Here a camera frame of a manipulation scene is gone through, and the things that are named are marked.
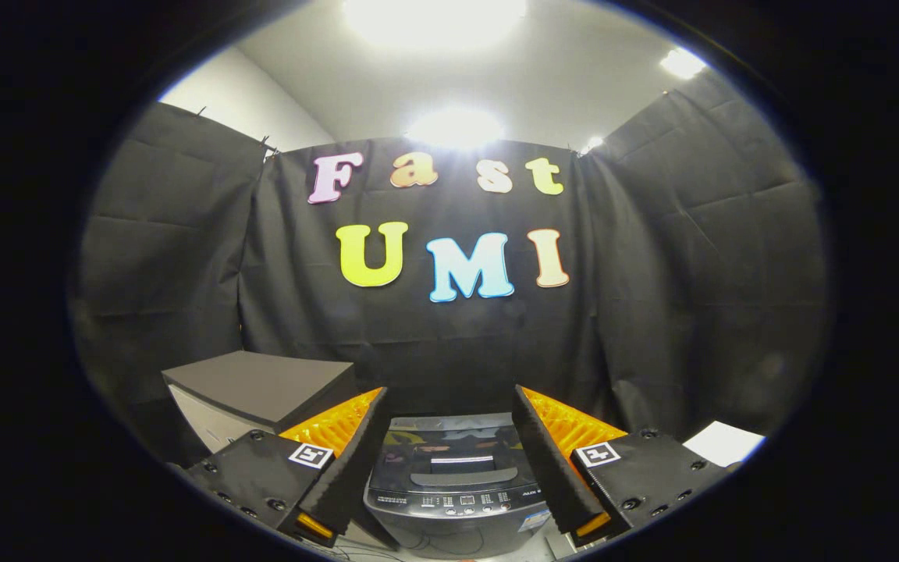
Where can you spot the dark grey washing machine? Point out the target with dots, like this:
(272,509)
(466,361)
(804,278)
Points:
(449,535)

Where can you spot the grey cabinet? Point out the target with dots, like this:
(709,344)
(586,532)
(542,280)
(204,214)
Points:
(262,382)

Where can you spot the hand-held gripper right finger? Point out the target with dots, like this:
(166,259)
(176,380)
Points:
(547,460)

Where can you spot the black backdrop cloth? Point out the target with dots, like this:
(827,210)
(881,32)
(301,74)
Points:
(652,273)

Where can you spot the white flat object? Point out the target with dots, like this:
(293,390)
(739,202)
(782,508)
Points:
(724,443)

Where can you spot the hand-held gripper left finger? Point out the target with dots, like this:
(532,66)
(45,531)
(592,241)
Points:
(356,460)

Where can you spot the long ceiling light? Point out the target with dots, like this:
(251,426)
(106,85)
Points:
(456,129)

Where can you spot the small ceiling light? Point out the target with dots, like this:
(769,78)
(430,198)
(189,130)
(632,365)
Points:
(592,144)

